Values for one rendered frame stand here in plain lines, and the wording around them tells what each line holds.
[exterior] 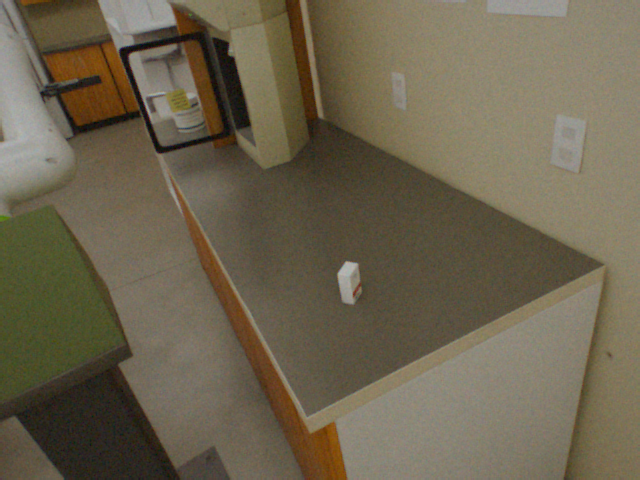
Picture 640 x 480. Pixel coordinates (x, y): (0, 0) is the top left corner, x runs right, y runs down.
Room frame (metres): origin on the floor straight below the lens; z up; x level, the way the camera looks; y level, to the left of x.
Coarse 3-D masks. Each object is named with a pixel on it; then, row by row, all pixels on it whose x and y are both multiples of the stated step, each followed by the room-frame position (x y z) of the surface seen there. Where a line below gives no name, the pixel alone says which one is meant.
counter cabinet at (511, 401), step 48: (240, 336) 1.49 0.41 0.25; (528, 336) 0.68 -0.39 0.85; (576, 336) 0.73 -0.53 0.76; (432, 384) 0.59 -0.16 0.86; (480, 384) 0.64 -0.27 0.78; (528, 384) 0.68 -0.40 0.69; (576, 384) 0.74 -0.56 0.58; (288, 432) 0.96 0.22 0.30; (336, 432) 0.52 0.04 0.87; (384, 432) 0.55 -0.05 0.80; (432, 432) 0.59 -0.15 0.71; (480, 432) 0.64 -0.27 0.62; (528, 432) 0.69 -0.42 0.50
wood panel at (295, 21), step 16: (288, 0) 2.05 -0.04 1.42; (176, 16) 1.90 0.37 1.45; (288, 16) 2.05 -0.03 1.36; (192, 32) 1.92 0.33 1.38; (304, 48) 2.07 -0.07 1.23; (304, 64) 2.06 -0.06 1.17; (304, 80) 2.06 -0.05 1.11; (304, 96) 2.05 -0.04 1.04; (304, 112) 2.05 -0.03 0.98; (224, 144) 1.92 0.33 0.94
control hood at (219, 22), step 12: (168, 0) 1.78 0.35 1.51; (180, 0) 1.60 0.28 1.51; (192, 0) 1.56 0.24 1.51; (204, 0) 1.57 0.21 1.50; (216, 0) 1.58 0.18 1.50; (192, 12) 1.61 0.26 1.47; (204, 12) 1.56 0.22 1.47; (216, 12) 1.58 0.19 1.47; (216, 24) 1.57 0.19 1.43; (228, 24) 1.59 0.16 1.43
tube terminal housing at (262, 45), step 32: (224, 0) 1.59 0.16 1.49; (256, 0) 1.62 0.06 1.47; (224, 32) 1.66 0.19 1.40; (256, 32) 1.61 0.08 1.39; (288, 32) 1.78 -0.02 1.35; (256, 64) 1.61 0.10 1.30; (288, 64) 1.74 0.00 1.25; (256, 96) 1.60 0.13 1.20; (288, 96) 1.69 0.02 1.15; (256, 128) 1.59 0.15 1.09; (288, 128) 1.65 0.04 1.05; (256, 160) 1.66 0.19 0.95; (288, 160) 1.62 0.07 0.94
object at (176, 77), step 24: (168, 48) 1.84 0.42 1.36; (192, 48) 1.86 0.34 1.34; (144, 72) 1.82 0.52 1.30; (168, 72) 1.83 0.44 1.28; (192, 72) 1.85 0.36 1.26; (144, 96) 1.81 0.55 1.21; (168, 96) 1.83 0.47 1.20; (192, 96) 1.85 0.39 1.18; (144, 120) 1.81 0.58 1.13; (168, 120) 1.82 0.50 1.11; (192, 120) 1.84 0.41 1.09; (216, 120) 1.86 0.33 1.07; (168, 144) 1.82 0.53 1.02
